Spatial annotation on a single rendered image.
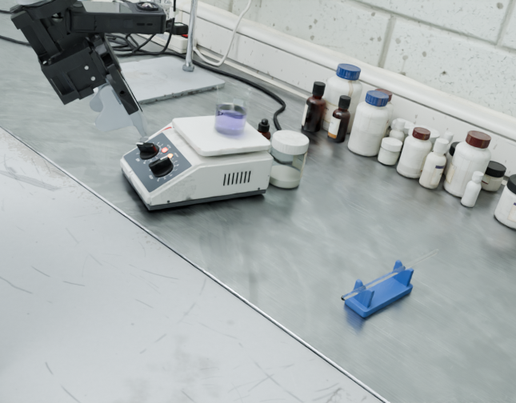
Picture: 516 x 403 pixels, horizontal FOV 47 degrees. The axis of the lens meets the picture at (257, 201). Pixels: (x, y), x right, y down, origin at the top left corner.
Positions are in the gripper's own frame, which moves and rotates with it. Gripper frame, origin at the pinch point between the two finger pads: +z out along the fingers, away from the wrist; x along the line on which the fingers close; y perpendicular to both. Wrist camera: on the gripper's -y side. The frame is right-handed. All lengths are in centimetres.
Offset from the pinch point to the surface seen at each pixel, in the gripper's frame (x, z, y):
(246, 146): 1.0, 11.0, -11.4
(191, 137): -2.3, 7.6, -4.8
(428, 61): -21, 29, -54
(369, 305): 30.1, 18.8, -14.7
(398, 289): 27.8, 22.0, -19.5
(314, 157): -10.8, 29.1, -23.5
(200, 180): 3.1, 11.2, -3.2
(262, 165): 1.5, 15.1, -12.5
